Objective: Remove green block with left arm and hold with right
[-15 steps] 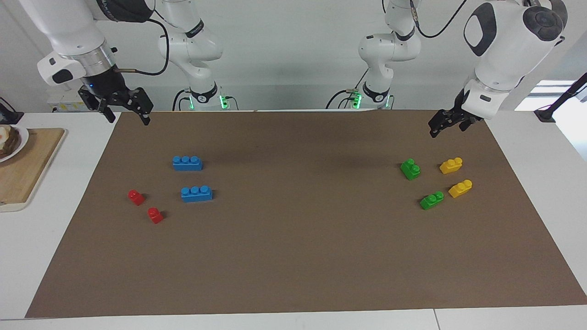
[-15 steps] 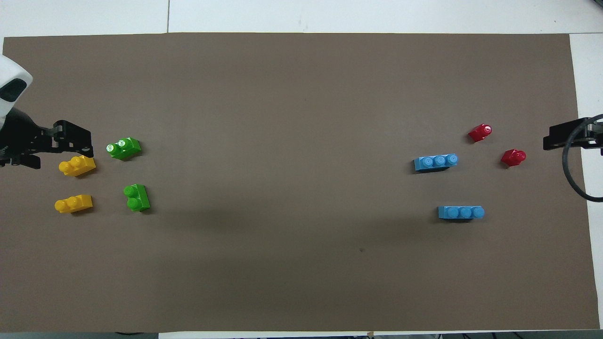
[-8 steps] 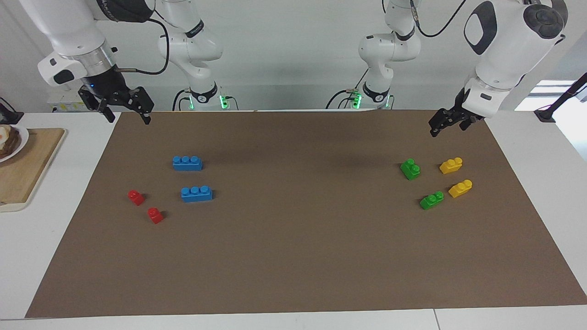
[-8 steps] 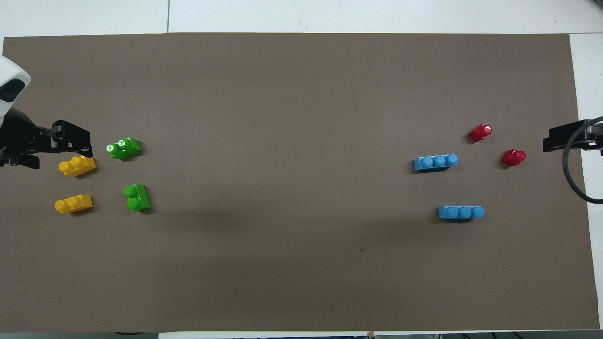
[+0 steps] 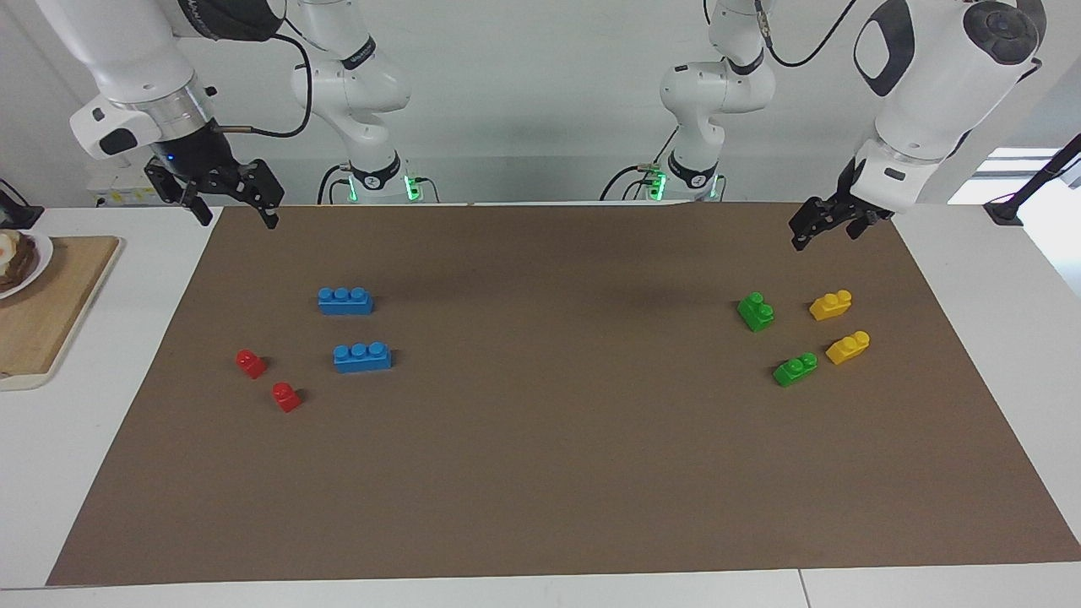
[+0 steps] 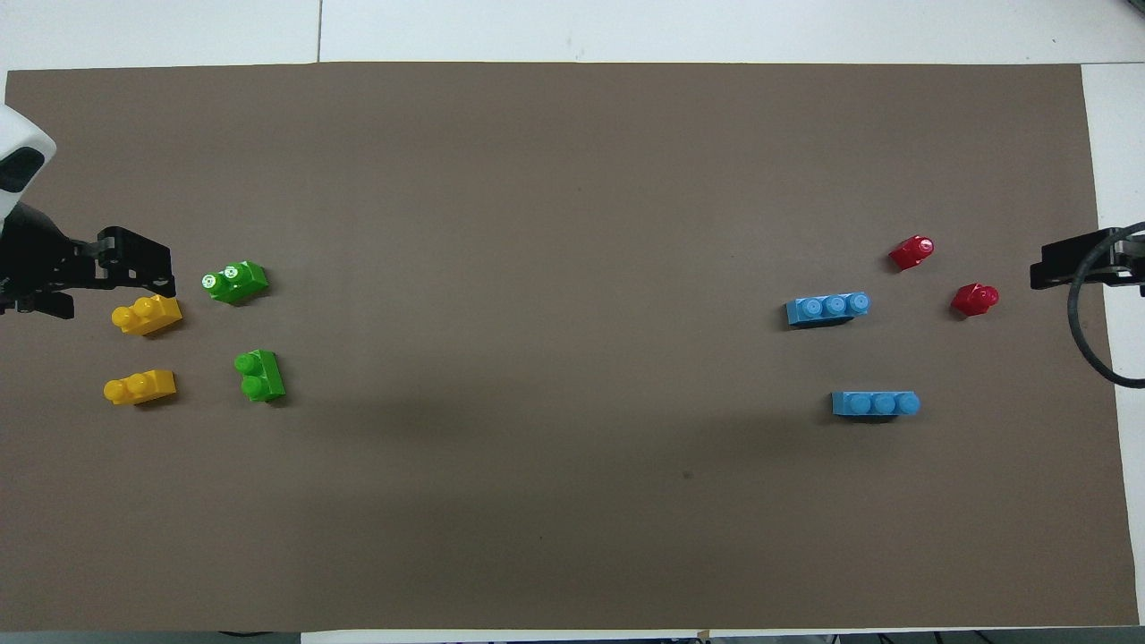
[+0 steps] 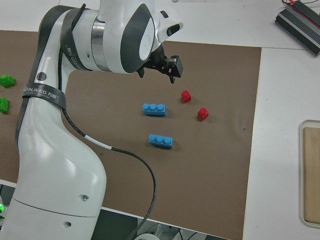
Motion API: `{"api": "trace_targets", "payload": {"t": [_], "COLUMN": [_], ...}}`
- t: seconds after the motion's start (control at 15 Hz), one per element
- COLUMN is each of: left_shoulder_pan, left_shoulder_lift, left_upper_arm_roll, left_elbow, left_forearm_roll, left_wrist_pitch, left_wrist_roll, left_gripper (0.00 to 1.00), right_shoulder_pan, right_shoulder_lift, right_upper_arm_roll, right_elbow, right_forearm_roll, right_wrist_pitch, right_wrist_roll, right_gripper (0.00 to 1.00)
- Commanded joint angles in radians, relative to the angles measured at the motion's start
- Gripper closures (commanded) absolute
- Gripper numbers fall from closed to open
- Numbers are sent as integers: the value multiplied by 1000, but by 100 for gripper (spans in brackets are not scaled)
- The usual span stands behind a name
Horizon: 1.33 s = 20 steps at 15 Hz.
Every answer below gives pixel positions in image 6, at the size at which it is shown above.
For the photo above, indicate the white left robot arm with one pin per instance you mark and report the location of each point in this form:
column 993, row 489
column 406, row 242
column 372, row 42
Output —
column 18, row 134

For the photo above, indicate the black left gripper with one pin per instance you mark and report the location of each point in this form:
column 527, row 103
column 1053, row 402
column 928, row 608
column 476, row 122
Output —
column 36, row 259

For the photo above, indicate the red single-stud block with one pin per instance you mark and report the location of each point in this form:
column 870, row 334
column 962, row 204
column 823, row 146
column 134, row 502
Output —
column 973, row 299
column 911, row 252

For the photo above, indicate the plain green two-stud block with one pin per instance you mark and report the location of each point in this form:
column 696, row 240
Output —
column 261, row 376

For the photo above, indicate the blue three-stud block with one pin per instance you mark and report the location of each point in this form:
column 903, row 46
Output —
column 827, row 309
column 875, row 404

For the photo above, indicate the yellow two-stud block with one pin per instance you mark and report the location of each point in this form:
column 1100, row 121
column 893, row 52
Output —
column 148, row 315
column 140, row 387

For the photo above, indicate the brown table mat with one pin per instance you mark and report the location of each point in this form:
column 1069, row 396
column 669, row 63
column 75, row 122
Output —
column 572, row 492

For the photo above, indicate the green block with white-marked studs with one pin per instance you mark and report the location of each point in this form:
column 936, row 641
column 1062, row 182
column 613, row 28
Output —
column 237, row 282

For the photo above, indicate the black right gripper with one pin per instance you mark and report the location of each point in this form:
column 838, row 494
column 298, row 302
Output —
column 1129, row 264

